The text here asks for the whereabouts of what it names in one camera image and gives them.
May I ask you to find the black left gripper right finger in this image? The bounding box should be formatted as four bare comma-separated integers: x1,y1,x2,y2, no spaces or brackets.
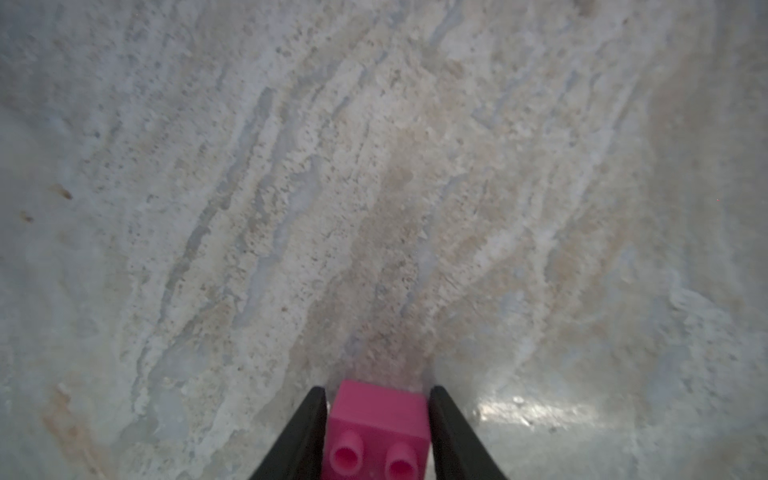
428,386,507,480

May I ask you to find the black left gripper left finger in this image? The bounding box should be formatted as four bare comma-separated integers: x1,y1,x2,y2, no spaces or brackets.
250,386,328,480

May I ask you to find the pink lego brick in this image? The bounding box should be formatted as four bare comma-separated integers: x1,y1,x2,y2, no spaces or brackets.
321,380,431,480

